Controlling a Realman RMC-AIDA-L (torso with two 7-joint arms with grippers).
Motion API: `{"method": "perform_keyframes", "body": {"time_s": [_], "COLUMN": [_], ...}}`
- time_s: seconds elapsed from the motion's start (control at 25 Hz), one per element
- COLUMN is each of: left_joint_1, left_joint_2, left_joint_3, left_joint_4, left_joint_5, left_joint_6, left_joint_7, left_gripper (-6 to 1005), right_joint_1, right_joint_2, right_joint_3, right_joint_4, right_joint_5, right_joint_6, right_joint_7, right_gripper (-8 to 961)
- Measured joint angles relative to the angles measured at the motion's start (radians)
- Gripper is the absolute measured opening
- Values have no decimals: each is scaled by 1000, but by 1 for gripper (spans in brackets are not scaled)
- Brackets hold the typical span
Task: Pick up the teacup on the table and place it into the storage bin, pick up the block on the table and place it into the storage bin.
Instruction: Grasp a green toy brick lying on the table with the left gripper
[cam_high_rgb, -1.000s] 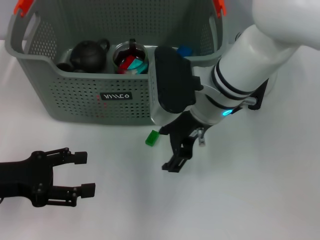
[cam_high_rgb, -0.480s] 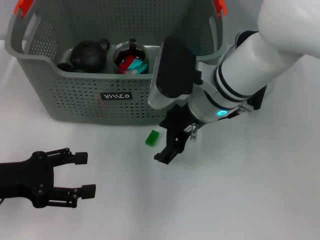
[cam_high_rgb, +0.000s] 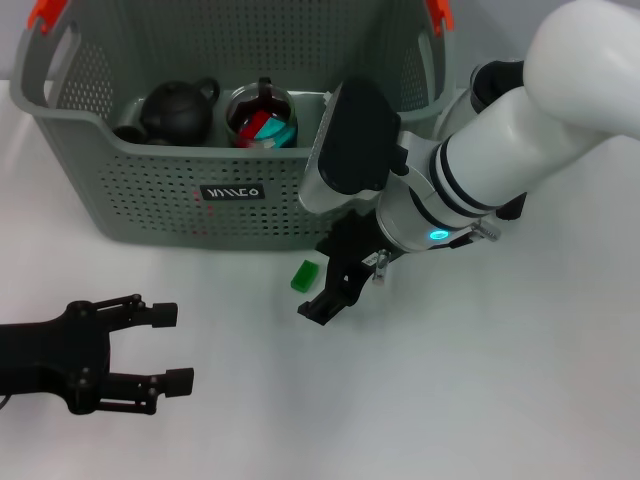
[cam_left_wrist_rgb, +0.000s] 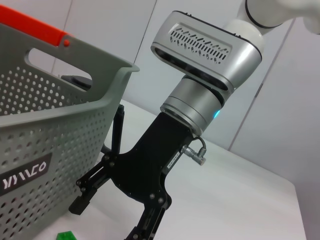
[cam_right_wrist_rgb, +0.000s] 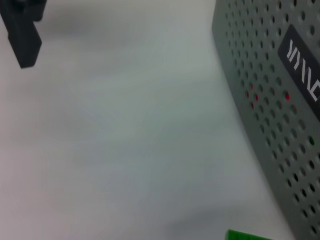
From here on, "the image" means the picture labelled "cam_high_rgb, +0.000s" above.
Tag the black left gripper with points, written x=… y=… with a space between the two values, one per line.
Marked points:
x=50 y=355

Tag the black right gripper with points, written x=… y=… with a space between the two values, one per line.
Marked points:
x=357 y=250

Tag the bright green toy brick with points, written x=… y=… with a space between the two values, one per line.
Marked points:
x=304 y=276

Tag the white toy brick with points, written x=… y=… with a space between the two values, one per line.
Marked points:
x=269 y=144

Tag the teal square toy brick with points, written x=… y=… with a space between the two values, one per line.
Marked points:
x=277 y=131

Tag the dark red arch brick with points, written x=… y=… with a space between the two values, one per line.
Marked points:
x=252 y=127

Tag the glass teacup black sleeve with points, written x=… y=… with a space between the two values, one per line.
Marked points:
x=130 y=114
x=285 y=107

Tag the grey perforated storage bin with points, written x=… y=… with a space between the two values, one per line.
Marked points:
x=200 y=200

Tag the black clay teapot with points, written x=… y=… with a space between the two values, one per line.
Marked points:
x=175 y=112

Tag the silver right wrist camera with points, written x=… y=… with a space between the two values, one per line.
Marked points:
x=355 y=145

